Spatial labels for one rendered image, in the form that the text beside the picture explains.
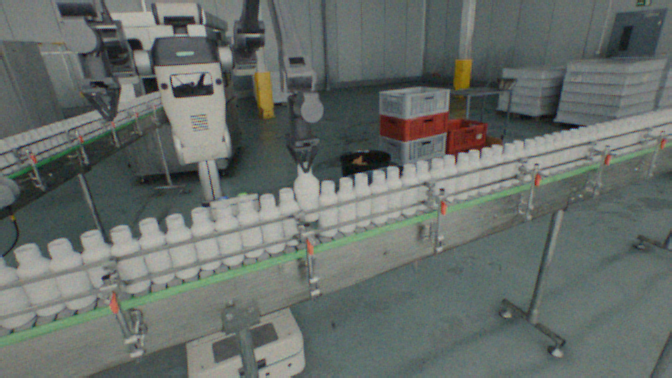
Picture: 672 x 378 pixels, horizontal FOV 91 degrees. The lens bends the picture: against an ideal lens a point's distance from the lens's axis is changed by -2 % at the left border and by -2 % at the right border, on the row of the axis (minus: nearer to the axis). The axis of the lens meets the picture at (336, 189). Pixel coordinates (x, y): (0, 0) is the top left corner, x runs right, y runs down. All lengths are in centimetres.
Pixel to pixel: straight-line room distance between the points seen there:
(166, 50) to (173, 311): 94
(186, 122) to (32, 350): 82
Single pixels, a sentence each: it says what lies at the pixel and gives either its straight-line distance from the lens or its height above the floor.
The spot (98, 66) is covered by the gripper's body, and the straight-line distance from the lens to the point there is 96.
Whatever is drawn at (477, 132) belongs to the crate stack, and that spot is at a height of 58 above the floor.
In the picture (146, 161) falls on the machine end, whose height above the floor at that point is 30.
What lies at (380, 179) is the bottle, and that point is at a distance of 103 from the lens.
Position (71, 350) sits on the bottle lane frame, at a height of 92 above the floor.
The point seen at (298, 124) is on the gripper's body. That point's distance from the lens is 88.
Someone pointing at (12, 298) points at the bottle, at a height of 107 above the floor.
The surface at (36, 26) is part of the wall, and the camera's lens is 1322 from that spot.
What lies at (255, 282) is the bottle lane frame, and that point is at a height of 94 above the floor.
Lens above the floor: 152
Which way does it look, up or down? 23 degrees down
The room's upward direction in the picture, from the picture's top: 3 degrees counter-clockwise
